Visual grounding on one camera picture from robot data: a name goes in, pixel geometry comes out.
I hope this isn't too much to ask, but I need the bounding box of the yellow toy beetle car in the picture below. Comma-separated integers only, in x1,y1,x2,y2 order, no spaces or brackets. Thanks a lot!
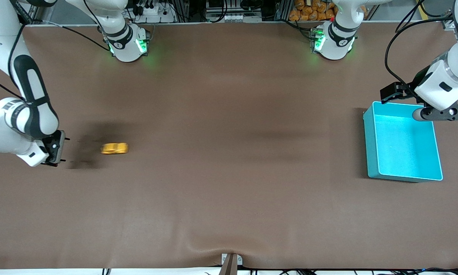
100,142,129,155

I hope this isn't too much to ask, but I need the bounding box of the turquoise plastic bin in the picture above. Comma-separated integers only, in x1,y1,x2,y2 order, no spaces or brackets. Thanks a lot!
363,101,443,182

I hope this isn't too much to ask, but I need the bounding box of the pile of orange items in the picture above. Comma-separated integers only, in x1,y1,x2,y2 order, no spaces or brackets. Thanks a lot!
289,0,338,21

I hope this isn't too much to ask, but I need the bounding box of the white power strip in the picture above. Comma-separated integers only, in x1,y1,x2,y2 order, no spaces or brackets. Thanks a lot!
132,3,176,23

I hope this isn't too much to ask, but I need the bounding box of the brown table mat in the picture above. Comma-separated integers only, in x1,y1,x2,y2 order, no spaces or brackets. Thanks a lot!
0,21,458,270

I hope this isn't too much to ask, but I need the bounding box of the white terminal block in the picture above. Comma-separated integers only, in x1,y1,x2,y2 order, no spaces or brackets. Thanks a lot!
229,13,262,23

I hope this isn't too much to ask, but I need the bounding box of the black electronics box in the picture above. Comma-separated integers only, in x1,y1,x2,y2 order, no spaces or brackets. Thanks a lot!
206,0,275,14

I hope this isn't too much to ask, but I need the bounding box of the metal table clamp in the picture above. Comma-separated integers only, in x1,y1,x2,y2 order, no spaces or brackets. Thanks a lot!
221,253,244,275

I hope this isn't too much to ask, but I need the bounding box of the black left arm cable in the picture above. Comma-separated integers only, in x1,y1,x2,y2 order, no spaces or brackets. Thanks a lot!
384,0,455,96

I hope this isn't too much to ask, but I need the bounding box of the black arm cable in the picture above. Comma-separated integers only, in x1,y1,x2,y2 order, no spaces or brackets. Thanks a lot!
0,17,112,102
384,0,455,96

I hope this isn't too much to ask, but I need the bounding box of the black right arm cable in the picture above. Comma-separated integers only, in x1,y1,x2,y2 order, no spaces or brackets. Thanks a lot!
0,17,112,102

